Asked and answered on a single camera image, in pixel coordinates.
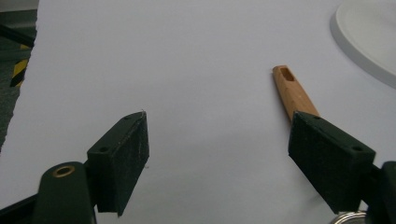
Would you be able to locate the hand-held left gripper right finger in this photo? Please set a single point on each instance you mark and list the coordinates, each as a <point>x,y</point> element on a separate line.
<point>330,158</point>

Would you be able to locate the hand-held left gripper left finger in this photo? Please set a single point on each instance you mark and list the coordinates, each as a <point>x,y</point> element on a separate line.
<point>120,165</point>

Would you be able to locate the round metal object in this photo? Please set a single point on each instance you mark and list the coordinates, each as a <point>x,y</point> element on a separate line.
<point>348,217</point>

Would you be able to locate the white plate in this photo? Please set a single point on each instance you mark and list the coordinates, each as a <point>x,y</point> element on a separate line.
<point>369,34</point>

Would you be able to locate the yellow black hazard tape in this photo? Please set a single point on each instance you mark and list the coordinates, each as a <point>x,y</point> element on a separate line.
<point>19,72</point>

